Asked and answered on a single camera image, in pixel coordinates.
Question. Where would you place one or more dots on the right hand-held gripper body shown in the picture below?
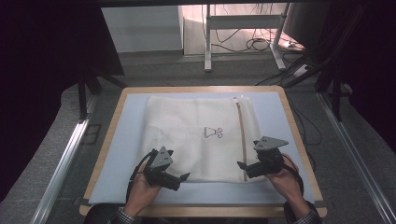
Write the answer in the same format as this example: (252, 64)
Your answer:
(269, 143)

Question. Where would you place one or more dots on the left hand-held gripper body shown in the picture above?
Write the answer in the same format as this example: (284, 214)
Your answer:
(162, 160)

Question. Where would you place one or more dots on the white mesh laundry bag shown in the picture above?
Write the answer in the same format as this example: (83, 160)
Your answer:
(186, 137)

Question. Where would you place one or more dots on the person's left hand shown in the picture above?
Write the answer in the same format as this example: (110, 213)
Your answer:
(140, 194)

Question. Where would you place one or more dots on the person's right hand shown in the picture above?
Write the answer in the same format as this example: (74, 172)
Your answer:
(289, 186)

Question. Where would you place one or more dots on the light blue mat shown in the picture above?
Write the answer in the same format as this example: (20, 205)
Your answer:
(121, 140)

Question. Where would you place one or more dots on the wooden table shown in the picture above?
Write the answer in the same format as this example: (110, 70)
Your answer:
(202, 89)

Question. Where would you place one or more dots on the dark floor vent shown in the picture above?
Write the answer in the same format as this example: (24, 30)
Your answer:
(91, 134)

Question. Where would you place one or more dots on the white power strip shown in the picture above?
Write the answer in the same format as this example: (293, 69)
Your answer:
(301, 71)

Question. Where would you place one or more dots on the black metal stand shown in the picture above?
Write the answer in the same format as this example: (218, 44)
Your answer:
(82, 99)
(335, 99)

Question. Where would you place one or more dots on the white cabinet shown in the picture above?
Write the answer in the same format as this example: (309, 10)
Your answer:
(143, 28)

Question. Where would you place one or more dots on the dark curtain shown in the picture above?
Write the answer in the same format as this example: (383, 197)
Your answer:
(373, 62)
(37, 77)

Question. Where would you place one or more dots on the aluminium rail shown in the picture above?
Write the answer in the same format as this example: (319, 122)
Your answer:
(62, 165)
(355, 158)

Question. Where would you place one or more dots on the white desk frame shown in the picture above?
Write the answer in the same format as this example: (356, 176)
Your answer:
(243, 21)

